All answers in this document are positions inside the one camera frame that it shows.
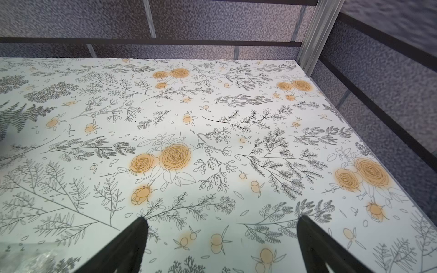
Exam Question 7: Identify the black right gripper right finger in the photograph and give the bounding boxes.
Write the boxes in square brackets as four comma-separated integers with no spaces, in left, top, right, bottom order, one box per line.
[297,216,371,273]

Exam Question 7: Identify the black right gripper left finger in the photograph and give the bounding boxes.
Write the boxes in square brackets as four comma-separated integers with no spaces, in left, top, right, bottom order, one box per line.
[76,217,149,273]

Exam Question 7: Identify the clear bubble wrap sheet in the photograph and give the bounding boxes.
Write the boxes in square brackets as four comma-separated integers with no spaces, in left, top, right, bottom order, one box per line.
[1,245,64,273]

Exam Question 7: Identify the aluminium frame post right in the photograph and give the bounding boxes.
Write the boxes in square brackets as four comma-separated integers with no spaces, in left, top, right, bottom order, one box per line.
[297,0,344,76]

